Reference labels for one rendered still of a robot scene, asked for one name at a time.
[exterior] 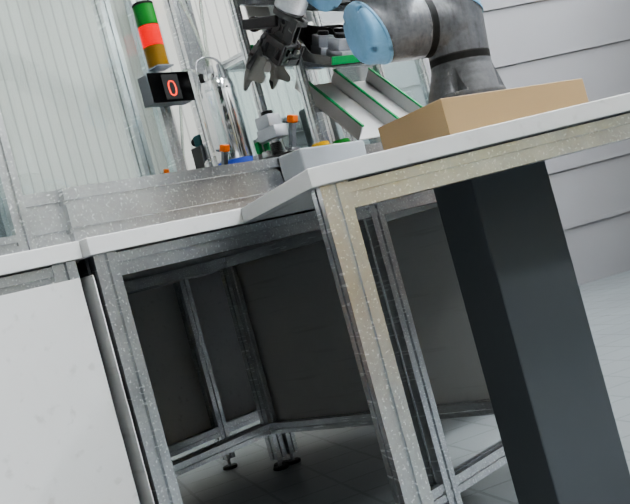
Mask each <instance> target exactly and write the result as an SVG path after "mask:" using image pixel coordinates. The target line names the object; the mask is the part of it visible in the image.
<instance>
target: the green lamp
mask: <svg viewBox="0 0 630 504"><path fill-rule="evenodd" d="M132 10H133V13H134V17H135V21H136V25H137V28H139V27H141V26H143V25H146V24H150V23H157V24H158V21H157V17H156V13H155V9H154V6H153V4H152V3H141V4H138V5H136V6H134V7H133V8H132Z"/></svg>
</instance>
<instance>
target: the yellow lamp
mask: <svg viewBox="0 0 630 504"><path fill-rule="evenodd" d="M143 51H144V54H145V58H146V62H147V66H148V69H150V68H152V67H154V66H155V65H158V64H169V62H168V58H167V54H166V50H165V47H164V45H163V44H154V45H150V46H147V47H145V48H144V49H143Z"/></svg>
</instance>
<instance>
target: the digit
mask: <svg viewBox="0 0 630 504"><path fill-rule="evenodd" d="M161 79H162V82H163V86H164V90H165V94H166V97H167V100H169V99H183V96H182V92H181V89H180V85H179V81H178V78H177V74H162V75H161Z"/></svg>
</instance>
